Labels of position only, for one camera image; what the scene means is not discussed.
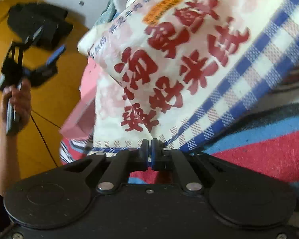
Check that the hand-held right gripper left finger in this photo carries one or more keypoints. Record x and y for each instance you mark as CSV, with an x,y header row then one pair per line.
x,y
144,154

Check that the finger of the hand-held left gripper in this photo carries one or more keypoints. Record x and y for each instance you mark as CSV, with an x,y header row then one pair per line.
x,y
35,36
55,55

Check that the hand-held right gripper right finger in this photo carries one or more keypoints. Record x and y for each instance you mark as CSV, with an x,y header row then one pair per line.
x,y
154,154

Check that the white shopping bag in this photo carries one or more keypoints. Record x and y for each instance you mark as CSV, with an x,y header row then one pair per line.
x,y
179,62

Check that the person's left forearm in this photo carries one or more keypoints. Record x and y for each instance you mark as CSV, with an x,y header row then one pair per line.
x,y
10,159

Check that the person's left hand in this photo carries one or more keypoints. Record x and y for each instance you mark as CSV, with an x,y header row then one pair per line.
x,y
20,104

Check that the black cloth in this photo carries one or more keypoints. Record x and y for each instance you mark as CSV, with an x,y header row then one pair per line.
x,y
39,22

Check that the pink cloth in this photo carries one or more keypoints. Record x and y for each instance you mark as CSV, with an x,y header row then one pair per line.
x,y
86,104

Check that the green cloth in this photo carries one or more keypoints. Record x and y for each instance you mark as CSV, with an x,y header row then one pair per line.
x,y
106,12

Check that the striped bed sheet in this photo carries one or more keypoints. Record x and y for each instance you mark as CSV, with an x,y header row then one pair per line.
x,y
259,151

